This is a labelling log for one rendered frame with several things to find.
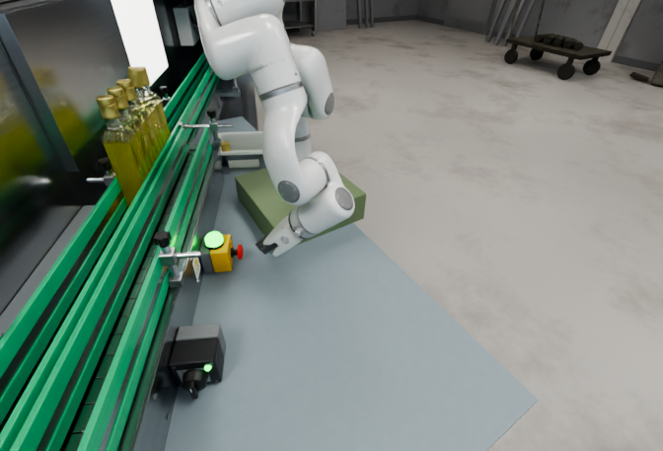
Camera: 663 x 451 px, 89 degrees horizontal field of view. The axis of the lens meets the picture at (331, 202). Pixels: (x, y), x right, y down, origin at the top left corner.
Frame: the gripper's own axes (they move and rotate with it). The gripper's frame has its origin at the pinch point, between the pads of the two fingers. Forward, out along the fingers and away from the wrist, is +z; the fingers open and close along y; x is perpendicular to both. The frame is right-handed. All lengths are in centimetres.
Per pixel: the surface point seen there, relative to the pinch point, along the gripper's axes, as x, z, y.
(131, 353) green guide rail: 6.7, -7.9, -37.4
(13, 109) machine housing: 55, 9, -15
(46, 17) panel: 69, 4, 2
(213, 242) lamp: 8.7, 6.9, -5.6
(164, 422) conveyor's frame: -6.4, 0.3, -39.8
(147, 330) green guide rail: 6.9, -3.8, -32.5
